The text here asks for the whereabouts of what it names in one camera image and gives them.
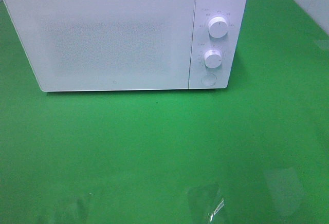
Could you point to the white microwave knob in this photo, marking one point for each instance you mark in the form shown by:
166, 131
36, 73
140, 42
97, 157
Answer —
213, 59
218, 27

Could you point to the white microwave door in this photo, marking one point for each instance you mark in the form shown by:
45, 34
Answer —
89, 45

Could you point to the white microwave oven body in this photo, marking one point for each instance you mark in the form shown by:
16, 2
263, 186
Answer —
218, 0

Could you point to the clear tape patch far right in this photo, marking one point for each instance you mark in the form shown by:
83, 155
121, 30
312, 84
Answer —
322, 44

